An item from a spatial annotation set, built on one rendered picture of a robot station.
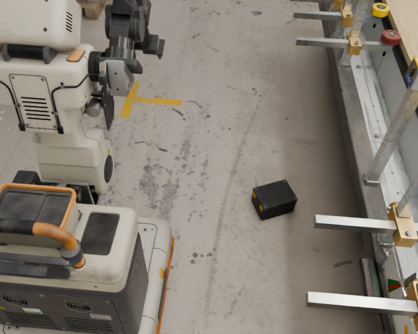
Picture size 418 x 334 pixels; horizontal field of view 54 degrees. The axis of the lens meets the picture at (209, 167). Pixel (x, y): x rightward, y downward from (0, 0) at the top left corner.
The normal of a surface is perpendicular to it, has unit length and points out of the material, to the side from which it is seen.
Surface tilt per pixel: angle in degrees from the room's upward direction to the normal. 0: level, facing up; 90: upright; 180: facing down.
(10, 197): 0
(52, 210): 0
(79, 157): 82
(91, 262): 0
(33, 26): 47
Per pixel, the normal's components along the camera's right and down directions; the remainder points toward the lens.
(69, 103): -0.08, 0.65
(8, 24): -0.05, 0.11
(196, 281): 0.02, -0.66
